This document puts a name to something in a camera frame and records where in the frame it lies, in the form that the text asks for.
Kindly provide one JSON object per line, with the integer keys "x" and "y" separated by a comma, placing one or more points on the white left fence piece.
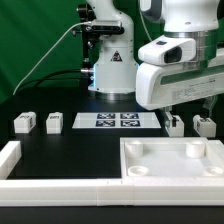
{"x": 9, "y": 157}

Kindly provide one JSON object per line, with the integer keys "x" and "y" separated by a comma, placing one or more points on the white front fence bar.
{"x": 128, "y": 192}

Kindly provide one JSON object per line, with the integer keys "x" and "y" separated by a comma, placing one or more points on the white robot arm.
{"x": 114, "y": 74}

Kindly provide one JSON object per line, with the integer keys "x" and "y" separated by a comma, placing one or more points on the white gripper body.
{"x": 162, "y": 86}

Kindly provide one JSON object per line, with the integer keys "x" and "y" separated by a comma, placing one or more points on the white marker sheet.
{"x": 110, "y": 120}

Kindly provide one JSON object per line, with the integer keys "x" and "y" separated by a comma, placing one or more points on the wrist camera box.
{"x": 164, "y": 50}

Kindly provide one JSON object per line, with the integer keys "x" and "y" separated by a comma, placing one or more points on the white square tabletop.
{"x": 171, "y": 157}

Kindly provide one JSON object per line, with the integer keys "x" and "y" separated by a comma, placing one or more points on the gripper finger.
{"x": 209, "y": 104}
{"x": 169, "y": 120}

